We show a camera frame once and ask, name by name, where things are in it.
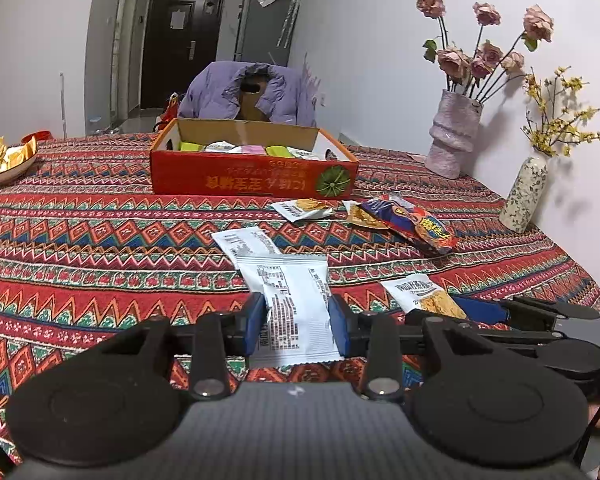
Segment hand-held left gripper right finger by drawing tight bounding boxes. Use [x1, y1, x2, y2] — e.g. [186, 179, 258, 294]
[326, 292, 488, 403]

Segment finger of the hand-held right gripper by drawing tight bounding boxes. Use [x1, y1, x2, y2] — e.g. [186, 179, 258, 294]
[480, 329, 556, 348]
[450, 294, 600, 323]

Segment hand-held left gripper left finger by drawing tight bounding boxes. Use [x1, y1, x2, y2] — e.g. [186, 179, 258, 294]
[97, 291, 270, 402]

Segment white yellow snack packet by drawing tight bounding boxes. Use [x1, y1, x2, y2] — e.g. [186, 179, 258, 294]
[380, 274, 468, 321]

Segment red cardboard box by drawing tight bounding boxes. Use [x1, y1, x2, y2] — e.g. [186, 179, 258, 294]
[149, 117, 359, 201]

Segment large red snack bag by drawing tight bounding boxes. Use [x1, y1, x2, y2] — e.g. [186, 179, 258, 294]
[359, 194, 457, 257]

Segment orange snack packet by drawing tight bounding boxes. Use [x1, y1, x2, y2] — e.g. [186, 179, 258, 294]
[342, 200, 388, 231]

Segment speckled white vase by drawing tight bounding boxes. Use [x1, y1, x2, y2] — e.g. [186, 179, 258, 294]
[498, 156, 549, 234]

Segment white packet with orange picture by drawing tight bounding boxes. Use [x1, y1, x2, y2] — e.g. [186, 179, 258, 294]
[271, 198, 336, 222]

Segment patterned red tablecloth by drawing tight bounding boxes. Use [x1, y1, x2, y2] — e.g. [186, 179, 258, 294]
[0, 132, 600, 478]

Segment white packet with yellow print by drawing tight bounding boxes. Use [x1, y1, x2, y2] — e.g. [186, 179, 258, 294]
[285, 146, 328, 162]

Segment pink textured vase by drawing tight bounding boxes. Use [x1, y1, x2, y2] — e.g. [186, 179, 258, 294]
[424, 88, 482, 180]

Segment yellow flower branches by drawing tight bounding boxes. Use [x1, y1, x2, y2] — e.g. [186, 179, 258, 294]
[521, 65, 600, 161]

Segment brown chair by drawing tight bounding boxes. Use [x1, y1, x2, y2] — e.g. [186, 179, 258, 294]
[232, 74, 273, 123]

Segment purple puffer jacket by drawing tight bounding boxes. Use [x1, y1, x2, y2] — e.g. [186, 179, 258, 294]
[177, 60, 318, 128]

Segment bunch of dried pink roses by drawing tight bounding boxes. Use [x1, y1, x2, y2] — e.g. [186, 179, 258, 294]
[416, 0, 555, 101]

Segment dark entrance door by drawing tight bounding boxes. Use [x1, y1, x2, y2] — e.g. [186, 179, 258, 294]
[140, 0, 228, 111]

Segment white plate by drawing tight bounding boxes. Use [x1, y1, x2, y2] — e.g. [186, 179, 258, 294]
[0, 152, 39, 187]

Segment grey refrigerator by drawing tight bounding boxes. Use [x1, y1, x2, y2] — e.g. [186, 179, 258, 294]
[234, 0, 301, 68]

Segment white interior door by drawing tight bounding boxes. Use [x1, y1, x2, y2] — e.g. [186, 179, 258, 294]
[109, 0, 142, 123]

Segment white folded umbrella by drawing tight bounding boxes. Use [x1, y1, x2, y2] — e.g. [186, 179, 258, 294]
[276, 0, 302, 50]

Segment white mop handle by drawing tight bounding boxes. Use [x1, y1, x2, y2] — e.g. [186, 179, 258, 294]
[58, 72, 67, 139]

